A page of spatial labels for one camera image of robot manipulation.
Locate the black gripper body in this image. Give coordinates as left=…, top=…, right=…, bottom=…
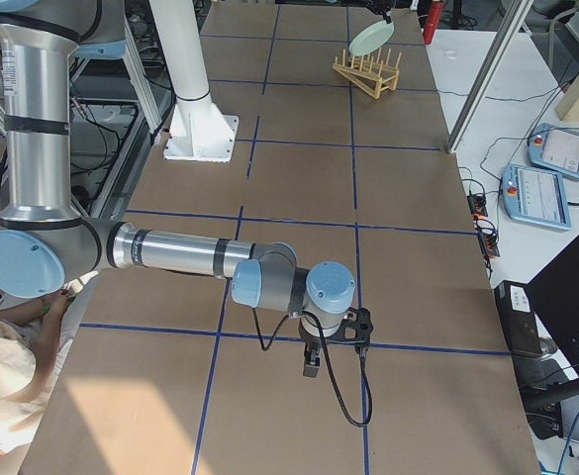
left=299, top=330, right=323, bottom=357

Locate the light green plate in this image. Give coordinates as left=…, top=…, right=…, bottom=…
left=348, top=20, right=395, bottom=56

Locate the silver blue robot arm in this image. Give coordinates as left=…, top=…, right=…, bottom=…
left=0, top=1, right=373, bottom=377

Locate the person's forearm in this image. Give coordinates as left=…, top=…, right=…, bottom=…
left=6, top=313, right=62, bottom=403

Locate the person's hand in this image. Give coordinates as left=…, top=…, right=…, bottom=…
left=41, top=288, right=75, bottom=326

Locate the red fire extinguisher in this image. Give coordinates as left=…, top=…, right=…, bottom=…
left=423, top=0, right=444, bottom=45

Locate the wooden dish rack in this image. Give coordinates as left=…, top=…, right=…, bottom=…
left=332, top=47, right=403, bottom=100

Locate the upper blue teach pendant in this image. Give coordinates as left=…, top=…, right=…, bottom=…
left=528, top=123, right=579, bottom=179

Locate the blue teach pendant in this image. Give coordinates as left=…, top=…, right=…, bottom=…
left=501, top=163, right=571, bottom=231
left=528, top=123, right=579, bottom=179

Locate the lower blue teach pendant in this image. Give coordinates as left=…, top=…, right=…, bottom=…
left=501, top=163, right=571, bottom=231

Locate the black laptop computer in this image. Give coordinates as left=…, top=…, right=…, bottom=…
left=494, top=235, right=579, bottom=373

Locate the beige shirt torso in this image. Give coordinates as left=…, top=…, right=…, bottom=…
left=0, top=324, right=41, bottom=455

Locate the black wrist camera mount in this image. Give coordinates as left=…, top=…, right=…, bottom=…
left=327, top=308, right=374, bottom=348

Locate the aluminium frame post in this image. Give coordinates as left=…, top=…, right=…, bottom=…
left=446, top=0, right=533, bottom=153

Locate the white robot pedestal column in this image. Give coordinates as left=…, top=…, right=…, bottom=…
left=150, top=0, right=239, bottom=163

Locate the blue network cable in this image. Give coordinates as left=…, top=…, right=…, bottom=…
left=560, top=393, right=579, bottom=475

